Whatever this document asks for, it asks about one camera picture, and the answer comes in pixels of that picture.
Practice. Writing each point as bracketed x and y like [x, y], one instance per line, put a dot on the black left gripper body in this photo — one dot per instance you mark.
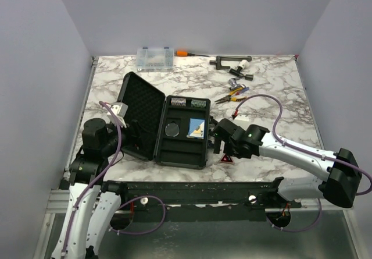
[136, 139]

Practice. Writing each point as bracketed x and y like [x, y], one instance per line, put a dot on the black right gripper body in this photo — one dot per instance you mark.
[230, 149]

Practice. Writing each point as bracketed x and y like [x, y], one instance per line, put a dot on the red triangle all-in button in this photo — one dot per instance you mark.
[226, 159]

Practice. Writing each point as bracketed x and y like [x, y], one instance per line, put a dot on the clear round dealer button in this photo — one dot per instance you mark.
[172, 130]

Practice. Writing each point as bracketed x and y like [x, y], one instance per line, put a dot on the black foam lined carry case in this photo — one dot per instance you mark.
[152, 108]

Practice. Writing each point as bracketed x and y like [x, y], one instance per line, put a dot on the blue playing card deck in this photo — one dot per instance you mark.
[196, 129]

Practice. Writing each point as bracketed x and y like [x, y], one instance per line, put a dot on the green blue poker chip stack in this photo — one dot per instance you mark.
[198, 103]

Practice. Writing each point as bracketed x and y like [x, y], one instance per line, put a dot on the orange blue poker chip stack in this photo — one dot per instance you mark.
[178, 102]

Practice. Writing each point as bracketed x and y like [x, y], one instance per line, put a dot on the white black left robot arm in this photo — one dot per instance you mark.
[93, 201]

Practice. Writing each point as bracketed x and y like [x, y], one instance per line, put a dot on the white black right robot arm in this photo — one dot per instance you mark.
[333, 176]

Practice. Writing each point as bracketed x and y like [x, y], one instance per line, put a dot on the yellow black pliers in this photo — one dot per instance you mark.
[232, 96]

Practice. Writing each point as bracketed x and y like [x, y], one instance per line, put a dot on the white cylinder connector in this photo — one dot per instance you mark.
[243, 64]

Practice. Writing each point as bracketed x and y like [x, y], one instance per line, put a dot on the black metal puller tool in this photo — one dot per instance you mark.
[220, 59]

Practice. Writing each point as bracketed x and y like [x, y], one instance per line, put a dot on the clear plastic screw box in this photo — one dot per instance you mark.
[155, 59]

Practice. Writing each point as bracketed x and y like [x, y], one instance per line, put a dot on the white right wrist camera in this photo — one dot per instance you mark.
[243, 118]

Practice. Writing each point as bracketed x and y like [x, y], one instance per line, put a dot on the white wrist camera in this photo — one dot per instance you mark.
[243, 118]
[117, 113]

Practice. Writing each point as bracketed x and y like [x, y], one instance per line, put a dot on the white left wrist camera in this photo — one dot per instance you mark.
[117, 113]

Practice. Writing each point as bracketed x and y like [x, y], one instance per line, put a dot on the clear handle red screwdriver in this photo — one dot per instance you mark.
[242, 90]

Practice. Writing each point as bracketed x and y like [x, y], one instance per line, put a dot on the black T-handle tool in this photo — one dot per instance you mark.
[237, 73]

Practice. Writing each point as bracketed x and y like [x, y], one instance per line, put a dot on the aluminium rail frame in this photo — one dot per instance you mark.
[58, 202]

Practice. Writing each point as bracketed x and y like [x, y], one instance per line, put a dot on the orange handle screwdriver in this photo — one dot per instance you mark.
[180, 53]

